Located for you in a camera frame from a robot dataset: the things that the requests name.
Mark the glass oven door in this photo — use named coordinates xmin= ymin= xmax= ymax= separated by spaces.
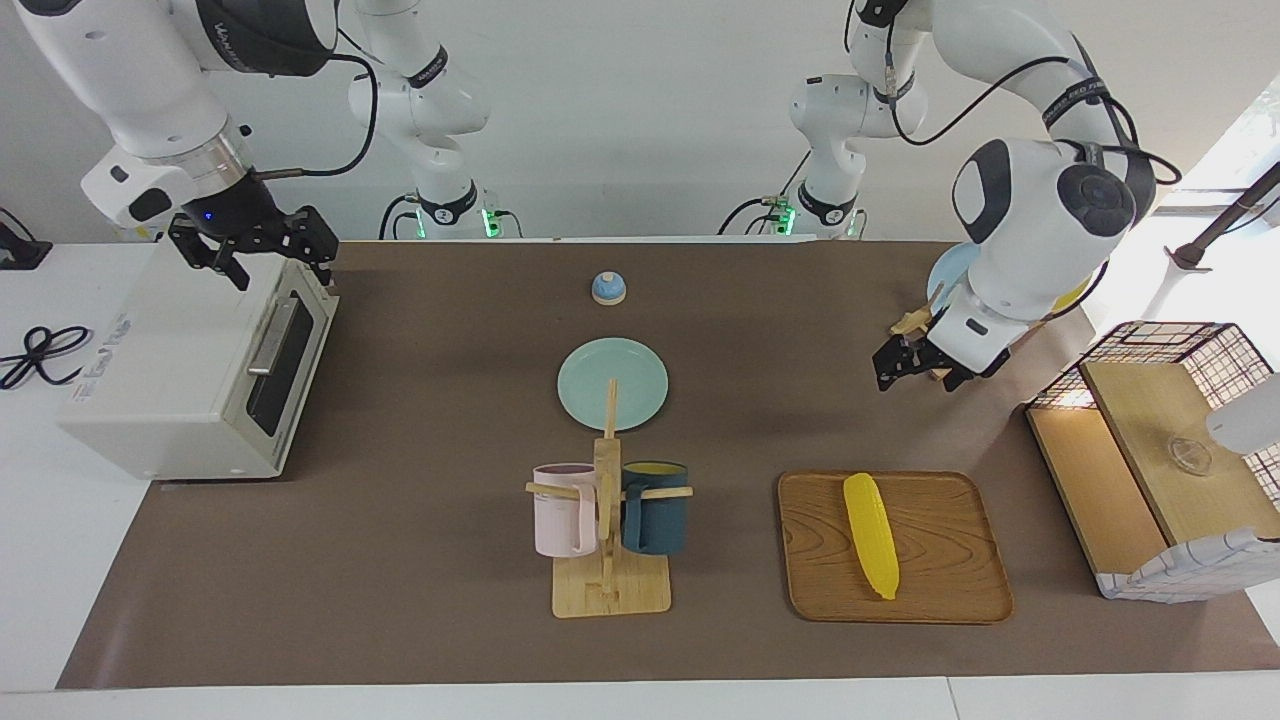
xmin=230 ymin=262 xmax=341 ymax=477

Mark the yellow corn cob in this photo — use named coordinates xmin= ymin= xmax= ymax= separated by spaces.
xmin=843 ymin=472 xmax=900 ymax=602

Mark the pale green plate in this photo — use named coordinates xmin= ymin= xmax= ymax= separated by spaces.
xmin=557 ymin=337 xmax=669 ymax=432

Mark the white toaster oven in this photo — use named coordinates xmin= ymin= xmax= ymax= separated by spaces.
xmin=57 ymin=240 xmax=341 ymax=482

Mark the wooden plate rack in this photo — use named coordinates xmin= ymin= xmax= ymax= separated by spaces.
xmin=890 ymin=285 xmax=956 ymax=383

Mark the light blue plate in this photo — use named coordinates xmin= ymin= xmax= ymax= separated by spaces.
xmin=926 ymin=243 xmax=983 ymax=313

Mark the yellow plate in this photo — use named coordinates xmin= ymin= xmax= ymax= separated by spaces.
xmin=1045 ymin=260 xmax=1111 ymax=317

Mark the brown wooden tray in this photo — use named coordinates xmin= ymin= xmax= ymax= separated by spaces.
xmin=777 ymin=470 xmax=1015 ymax=625

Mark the black clamp device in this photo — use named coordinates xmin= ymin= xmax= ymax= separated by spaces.
xmin=0 ymin=207 xmax=53 ymax=271

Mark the dark teal mug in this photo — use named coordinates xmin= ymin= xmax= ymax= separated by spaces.
xmin=618 ymin=460 xmax=690 ymax=557

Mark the black stand pole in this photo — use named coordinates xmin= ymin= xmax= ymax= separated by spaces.
xmin=1165 ymin=160 xmax=1280 ymax=273

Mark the brown table mat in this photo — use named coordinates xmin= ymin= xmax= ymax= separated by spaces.
xmin=55 ymin=240 xmax=1280 ymax=691

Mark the pink mug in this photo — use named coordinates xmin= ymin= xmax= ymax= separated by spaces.
xmin=532 ymin=463 xmax=601 ymax=559

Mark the wooden mug rack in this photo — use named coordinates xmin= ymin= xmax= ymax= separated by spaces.
xmin=525 ymin=377 xmax=694 ymax=619

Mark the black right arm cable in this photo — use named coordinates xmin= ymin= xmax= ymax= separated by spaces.
xmin=250 ymin=30 xmax=381 ymax=181

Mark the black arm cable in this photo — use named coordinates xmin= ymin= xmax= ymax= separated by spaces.
xmin=250 ymin=30 xmax=381 ymax=181
xmin=845 ymin=0 xmax=1183 ymax=189

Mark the wire basket with wooden shelves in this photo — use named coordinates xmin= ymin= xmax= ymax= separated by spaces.
xmin=1024 ymin=321 xmax=1280 ymax=604

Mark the coiled black cable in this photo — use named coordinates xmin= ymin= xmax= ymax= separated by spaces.
xmin=0 ymin=325 xmax=93 ymax=391

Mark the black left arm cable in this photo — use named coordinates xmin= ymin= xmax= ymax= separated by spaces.
xmin=845 ymin=0 xmax=1183 ymax=189

